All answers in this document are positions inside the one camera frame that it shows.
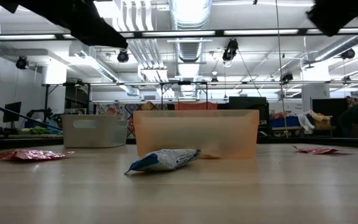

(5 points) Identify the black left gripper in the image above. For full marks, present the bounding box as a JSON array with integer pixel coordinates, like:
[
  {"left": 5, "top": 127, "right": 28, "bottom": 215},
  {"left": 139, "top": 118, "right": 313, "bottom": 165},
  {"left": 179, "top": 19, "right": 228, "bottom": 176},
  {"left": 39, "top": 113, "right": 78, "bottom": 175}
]
[{"left": 53, "top": 0, "right": 129, "bottom": 50}]

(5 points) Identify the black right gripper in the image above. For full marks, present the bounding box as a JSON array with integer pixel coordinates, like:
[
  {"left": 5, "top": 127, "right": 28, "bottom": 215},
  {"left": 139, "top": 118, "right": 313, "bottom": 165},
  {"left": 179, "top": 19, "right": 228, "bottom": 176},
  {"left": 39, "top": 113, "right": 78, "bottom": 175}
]
[{"left": 306, "top": 0, "right": 357, "bottom": 37}]

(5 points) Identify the red candy bag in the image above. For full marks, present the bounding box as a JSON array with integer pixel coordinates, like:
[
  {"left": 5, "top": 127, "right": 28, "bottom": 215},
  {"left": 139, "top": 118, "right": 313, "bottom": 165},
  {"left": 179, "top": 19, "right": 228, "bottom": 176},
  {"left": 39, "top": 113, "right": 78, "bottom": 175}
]
[
  {"left": 0, "top": 149, "right": 75, "bottom": 162},
  {"left": 291, "top": 145, "right": 341, "bottom": 155}
]

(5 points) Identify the white blue candy bar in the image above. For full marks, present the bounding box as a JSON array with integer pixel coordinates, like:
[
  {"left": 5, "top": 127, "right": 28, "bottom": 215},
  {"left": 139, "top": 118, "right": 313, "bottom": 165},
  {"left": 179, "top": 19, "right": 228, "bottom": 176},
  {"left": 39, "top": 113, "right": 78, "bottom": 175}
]
[{"left": 124, "top": 148, "right": 202, "bottom": 175}]

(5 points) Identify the white ceiling pipe bundle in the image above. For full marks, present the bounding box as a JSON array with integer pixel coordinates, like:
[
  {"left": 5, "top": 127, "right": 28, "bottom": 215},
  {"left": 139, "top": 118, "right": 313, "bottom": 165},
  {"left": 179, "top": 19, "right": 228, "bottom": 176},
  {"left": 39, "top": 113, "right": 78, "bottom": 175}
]
[{"left": 113, "top": 0, "right": 170, "bottom": 82}]

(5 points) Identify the long ceiling light strip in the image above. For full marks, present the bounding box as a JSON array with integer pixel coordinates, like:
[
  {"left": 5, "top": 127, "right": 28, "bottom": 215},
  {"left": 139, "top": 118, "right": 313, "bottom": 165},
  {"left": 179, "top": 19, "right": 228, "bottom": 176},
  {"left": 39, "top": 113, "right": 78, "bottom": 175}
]
[{"left": 0, "top": 27, "right": 358, "bottom": 41}]

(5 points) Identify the dark storage shelf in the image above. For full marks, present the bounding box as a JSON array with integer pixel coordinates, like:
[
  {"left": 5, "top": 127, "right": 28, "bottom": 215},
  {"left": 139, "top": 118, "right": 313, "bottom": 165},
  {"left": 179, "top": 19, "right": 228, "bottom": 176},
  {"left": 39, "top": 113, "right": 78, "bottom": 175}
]
[{"left": 63, "top": 83, "right": 90, "bottom": 114}]

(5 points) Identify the colourful patterned cloth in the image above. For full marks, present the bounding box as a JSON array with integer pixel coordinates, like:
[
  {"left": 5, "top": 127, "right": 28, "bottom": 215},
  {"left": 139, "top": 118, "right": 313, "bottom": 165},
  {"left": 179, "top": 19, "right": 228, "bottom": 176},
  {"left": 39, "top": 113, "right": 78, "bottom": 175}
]
[{"left": 94, "top": 101, "right": 167, "bottom": 139}]

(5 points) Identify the white pillar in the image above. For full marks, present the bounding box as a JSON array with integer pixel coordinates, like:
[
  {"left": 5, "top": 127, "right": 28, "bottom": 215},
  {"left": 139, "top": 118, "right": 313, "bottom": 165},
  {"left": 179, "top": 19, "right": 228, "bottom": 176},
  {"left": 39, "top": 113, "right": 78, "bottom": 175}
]
[{"left": 301, "top": 62, "right": 331, "bottom": 118}]

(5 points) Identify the black metal stand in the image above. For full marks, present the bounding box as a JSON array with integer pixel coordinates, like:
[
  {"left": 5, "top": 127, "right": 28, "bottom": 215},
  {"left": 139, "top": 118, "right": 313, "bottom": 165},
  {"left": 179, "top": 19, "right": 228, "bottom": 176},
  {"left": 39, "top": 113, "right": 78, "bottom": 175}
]
[{"left": 160, "top": 80, "right": 209, "bottom": 110}]

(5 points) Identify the black panel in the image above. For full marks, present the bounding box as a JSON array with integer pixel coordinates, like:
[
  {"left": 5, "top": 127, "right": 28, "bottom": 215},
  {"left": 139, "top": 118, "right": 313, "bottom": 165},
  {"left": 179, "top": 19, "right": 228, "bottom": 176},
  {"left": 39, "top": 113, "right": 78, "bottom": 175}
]
[{"left": 311, "top": 97, "right": 351, "bottom": 138}]

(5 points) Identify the white plastic bin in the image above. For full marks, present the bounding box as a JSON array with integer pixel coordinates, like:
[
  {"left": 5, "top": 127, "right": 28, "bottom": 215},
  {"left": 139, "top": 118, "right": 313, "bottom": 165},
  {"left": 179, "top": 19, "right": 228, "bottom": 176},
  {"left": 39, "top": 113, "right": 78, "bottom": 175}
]
[{"left": 62, "top": 113, "right": 129, "bottom": 149}]

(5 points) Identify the brown cardboard box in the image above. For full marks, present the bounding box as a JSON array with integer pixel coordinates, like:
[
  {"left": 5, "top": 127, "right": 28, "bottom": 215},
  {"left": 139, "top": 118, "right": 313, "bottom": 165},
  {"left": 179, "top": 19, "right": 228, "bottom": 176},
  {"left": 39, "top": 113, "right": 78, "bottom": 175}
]
[{"left": 309, "top": 110, "right": 334, "bottom": 130}]

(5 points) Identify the white cloth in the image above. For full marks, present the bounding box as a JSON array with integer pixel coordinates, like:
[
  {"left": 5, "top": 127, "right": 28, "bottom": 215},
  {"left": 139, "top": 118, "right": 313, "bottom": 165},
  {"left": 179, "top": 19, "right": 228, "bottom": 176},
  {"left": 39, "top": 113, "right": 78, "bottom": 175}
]
[{"left": 296, "top": 112, "right": 315, "bottom": 131}]

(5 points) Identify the green yellow item pile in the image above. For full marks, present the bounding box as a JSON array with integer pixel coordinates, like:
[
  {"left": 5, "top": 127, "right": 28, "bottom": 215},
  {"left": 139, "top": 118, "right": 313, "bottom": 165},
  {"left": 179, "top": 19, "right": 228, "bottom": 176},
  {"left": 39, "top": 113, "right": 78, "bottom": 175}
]
[{"left": 19, "top": 125, "right": 63, "bottom": 136}]

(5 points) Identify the blue storage tub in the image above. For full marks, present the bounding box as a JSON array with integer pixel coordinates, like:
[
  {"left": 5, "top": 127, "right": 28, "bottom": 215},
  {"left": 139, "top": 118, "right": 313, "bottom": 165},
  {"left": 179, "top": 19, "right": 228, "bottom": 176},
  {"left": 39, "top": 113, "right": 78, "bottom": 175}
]
[{"left": 270, "top": 115, "right": 306, "bottom": 129}]

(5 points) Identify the orange red cloth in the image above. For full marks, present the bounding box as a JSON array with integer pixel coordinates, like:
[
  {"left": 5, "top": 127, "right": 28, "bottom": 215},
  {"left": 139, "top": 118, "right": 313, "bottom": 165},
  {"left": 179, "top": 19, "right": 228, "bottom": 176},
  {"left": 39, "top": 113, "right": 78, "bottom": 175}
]
[{"left": 174, "top": 101, "right": 219, "bottom": 111}]

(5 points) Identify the black monitor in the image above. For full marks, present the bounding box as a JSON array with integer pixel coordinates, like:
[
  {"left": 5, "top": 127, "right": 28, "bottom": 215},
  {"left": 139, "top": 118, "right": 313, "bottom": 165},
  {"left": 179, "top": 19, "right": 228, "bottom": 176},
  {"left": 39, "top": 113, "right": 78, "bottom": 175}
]
[{"left": 2, "top": 101, "right": 22, "bottom": 123}]

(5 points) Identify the low wooden table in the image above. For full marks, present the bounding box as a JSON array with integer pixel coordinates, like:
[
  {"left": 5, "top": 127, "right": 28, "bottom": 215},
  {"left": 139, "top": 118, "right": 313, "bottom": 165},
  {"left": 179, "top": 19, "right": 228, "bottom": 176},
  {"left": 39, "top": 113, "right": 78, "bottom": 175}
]
[{"left": 271, "top": 125, "right": 337, "bottom": 138}]

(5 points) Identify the black cabinet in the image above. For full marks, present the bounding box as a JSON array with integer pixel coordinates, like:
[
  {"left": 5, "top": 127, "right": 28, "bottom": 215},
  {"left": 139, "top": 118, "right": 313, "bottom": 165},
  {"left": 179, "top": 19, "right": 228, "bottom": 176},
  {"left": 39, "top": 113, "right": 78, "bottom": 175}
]
[{"left": 218, "top": 96, "right": 270, "bottom": 138}]

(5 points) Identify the orange translucent plastic bin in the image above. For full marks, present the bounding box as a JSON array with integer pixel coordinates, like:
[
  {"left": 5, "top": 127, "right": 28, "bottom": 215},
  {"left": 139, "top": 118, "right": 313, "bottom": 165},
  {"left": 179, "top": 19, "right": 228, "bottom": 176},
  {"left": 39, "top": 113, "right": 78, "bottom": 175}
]
[{"left": 132, "top": 108, "right": 260, "bottom": 161}]

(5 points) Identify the slim silver ventilation duct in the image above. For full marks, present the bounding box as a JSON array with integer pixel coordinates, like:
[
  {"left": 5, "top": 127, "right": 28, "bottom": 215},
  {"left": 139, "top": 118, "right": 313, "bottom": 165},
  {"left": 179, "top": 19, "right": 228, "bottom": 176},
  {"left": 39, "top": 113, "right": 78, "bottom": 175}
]
[{"left": 314, "top": 33, "right": 358, "bottom": 62}]

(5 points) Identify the white rectangular air duct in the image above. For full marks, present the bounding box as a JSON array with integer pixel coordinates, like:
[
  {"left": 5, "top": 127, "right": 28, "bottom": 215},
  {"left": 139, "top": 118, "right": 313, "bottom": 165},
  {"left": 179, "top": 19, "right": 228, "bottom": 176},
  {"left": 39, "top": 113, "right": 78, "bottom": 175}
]
[{"left": 70, "top": 43, "right": 140, "bottom": 96}]

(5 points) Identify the thin hanging rope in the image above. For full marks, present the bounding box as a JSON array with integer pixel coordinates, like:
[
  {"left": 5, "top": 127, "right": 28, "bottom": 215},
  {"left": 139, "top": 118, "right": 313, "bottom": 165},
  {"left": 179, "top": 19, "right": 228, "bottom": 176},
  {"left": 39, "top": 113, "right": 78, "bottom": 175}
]
[{"left": 274, "top": 0, "right": 288, "bottom": 138}]

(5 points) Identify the wide silver ventilation duct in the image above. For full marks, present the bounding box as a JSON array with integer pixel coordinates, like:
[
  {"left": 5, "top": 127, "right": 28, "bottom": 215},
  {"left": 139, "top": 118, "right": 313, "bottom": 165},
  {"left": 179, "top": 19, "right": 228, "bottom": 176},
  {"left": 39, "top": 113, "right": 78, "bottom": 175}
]
[{"left": 168, "top": 0, "right": 213, "bottom": 63}]

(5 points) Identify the long silver rail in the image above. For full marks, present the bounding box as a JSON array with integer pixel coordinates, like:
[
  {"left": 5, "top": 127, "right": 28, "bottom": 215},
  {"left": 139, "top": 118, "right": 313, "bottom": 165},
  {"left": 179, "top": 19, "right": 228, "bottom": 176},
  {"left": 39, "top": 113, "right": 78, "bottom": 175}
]
[{"left": 42, "top": 80, "right": 358, "bottom": 87}]

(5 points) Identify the black aluminium table frame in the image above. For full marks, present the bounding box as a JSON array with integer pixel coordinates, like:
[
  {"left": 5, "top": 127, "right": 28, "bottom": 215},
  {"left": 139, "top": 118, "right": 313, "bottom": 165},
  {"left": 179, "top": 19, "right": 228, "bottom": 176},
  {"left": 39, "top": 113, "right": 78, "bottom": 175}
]
[{"left": 0, "top": 136, "right": 358, "bottom": 152}]

